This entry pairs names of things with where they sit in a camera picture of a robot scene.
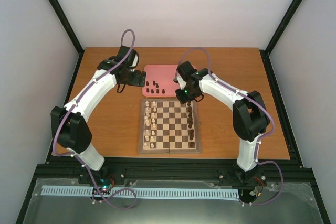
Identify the light blue cable duct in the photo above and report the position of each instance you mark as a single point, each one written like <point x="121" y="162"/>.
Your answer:
<point x="142" y="193"/>

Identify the transparent acrylic sheet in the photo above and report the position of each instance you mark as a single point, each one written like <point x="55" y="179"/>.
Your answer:
<point x="282" y="207"/>

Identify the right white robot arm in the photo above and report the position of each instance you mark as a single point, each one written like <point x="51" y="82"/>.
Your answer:
<point x="250" y="117"/>

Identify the wooden chess board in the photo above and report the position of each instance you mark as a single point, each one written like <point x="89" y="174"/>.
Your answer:
<point x="168" y="128"/>

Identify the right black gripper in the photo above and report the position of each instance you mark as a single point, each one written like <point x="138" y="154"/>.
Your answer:
<point x="182" y="99"/>

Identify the black aluminium frame base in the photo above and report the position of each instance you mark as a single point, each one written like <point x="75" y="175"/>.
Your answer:
<point x="273" y="176"/>

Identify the pink plastic tray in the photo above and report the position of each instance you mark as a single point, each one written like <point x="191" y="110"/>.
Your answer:
<point x="163" y="75"/>

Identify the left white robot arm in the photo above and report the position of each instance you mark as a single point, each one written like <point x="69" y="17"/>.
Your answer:
<point x="69" y="123"/>

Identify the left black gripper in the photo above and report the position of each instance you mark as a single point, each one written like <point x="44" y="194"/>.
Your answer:
<point x="136" y="82"/>

